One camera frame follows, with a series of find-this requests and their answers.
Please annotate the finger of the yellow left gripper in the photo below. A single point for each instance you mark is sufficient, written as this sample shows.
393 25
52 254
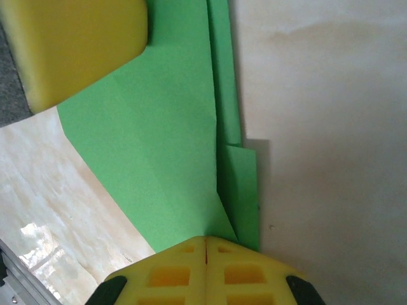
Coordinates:
79 41

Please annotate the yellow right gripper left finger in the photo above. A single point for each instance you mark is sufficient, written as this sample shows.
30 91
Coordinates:
168 279

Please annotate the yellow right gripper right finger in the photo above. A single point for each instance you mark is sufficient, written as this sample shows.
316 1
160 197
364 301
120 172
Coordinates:
248 279

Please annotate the green paper sheet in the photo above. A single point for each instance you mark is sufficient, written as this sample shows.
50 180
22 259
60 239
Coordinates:
152 143

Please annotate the long aluminium mounting rail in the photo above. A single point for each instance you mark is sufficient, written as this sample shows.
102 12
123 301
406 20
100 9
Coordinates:
9 279

